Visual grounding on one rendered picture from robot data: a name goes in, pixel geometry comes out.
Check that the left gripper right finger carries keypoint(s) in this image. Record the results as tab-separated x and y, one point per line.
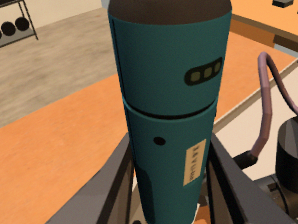
247	202

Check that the beige l-shaped bracket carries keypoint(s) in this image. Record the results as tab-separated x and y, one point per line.
136	212

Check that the blue electric screwdriver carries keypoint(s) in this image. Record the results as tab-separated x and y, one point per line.
170	57

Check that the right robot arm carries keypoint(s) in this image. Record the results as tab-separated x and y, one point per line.
286	167

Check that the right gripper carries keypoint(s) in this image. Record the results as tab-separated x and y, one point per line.
265	183

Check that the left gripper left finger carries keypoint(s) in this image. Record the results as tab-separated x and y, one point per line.
93	202

